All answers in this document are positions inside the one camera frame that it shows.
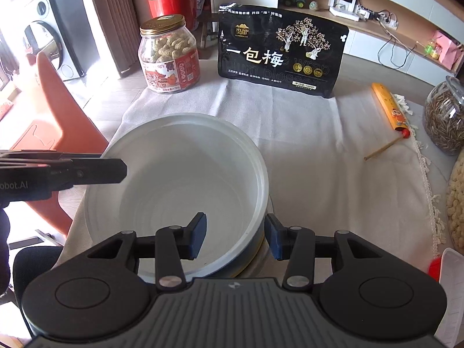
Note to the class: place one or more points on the white power strip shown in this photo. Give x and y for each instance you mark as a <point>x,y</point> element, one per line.
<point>388,24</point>

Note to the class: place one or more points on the small green round toy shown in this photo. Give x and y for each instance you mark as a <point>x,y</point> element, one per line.
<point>314,5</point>

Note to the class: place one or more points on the orange chair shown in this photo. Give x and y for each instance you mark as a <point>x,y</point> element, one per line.
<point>50,116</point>

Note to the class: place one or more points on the small red object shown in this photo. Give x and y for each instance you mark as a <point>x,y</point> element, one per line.
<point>435,267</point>

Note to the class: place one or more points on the glass jar of sunflower seeds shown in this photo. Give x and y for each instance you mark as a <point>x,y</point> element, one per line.
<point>446,119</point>

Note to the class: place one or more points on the black chair seat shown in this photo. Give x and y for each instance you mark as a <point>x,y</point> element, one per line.
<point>36,264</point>

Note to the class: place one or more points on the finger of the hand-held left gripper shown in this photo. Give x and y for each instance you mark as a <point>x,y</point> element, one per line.
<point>108,171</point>

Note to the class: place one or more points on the white bowl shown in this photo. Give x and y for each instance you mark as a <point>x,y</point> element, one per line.
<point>181,159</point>

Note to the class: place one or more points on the grey washing machine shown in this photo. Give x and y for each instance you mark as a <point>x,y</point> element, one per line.
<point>69,43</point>

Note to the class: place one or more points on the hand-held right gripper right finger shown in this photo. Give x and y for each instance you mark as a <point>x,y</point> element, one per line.
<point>274,237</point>

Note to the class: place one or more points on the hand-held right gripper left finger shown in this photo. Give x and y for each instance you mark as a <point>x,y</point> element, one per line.
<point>197,235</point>

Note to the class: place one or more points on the white router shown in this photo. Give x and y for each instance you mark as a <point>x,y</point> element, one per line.
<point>344,11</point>

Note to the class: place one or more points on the white tasselled tablecloth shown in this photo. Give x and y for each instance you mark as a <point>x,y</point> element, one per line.
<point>326,188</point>

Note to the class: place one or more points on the pink paper bag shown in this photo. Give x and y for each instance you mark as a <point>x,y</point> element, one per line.
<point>447,49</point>

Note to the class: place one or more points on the person's left forearm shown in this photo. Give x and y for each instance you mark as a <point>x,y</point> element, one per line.
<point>4,246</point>

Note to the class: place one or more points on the black snack bag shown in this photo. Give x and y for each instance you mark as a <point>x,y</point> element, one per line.
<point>272,61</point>

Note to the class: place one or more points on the clear plastic container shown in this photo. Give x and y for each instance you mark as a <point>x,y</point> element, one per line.
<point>453,272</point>

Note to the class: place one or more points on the wooden stick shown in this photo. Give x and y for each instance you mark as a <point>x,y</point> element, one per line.
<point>379,151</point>

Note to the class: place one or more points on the large glass jar of peanuts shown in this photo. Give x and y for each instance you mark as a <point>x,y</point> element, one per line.
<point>457,195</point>

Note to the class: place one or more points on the plastic peanut jar gold lid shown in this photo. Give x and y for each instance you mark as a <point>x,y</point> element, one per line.
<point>166,50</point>

